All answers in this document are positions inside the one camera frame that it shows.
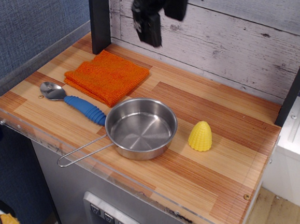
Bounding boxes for yellow ridged toy lemon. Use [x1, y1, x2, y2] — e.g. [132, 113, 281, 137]
[188, 121, 212, 152]

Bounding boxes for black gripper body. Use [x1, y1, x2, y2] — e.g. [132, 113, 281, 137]
[132, 0, 166, 15]

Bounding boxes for clear acrylic table guard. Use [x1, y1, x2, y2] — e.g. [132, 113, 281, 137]
[0, 35, 280, 224]

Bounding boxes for stainless steel pot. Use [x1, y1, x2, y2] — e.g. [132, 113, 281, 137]
[56, 97, 178, 168]

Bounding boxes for folded orange cloth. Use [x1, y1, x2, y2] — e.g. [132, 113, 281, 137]
[64, 50, 150, 108]

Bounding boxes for white grooved side unit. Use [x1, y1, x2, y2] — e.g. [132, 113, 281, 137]
[262, 97, 300, 206]

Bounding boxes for yellow object bottom left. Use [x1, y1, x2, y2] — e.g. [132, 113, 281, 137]
[0, 214, 20, 224]

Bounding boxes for dark left vertical post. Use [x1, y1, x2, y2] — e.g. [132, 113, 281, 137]
[89, 0, 111, 54]

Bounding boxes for blue handled metal spoon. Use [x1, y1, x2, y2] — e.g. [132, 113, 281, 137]
[40, 82, 106, 126]

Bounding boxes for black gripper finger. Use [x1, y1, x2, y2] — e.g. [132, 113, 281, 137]
[163, 0, 188, 21]
[132, 11, 162, 47]

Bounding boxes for grey button control panel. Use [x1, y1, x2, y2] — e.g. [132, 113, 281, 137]
[83, 191, 140, 224]

